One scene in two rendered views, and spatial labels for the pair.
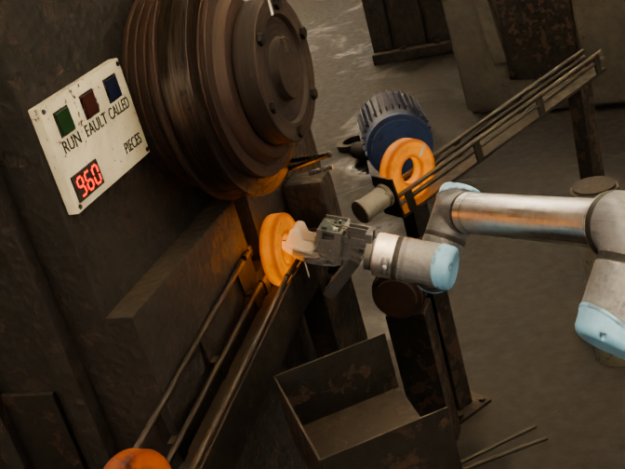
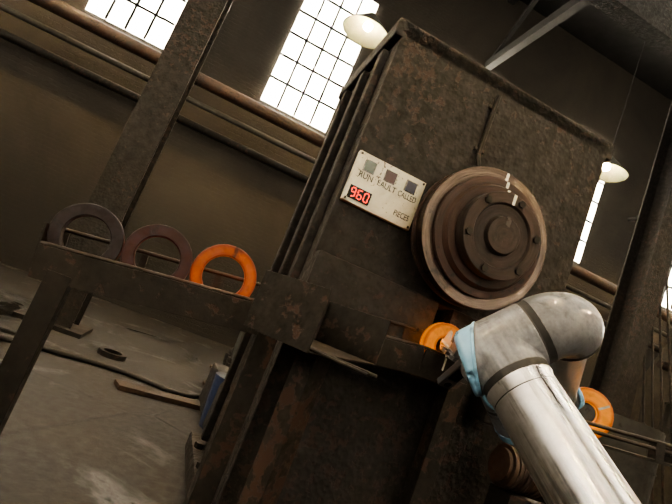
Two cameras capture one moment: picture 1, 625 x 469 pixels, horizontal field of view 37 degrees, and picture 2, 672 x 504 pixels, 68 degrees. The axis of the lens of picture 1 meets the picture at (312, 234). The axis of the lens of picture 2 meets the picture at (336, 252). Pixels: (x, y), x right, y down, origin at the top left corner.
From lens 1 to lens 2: 137 cm
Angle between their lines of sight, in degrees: 59
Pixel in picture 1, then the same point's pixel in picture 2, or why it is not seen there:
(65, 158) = (356, 176)
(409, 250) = not seen: hidden behind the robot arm
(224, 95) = (449, 210)
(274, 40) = (504, 216)
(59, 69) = (391, 158)
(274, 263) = (425, 337)
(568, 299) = not seen: outside the picture
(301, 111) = (499, 268)
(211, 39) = (466, 188)
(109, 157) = (380, 203)
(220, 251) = (405, 307)
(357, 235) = not seen: hidden behind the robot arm
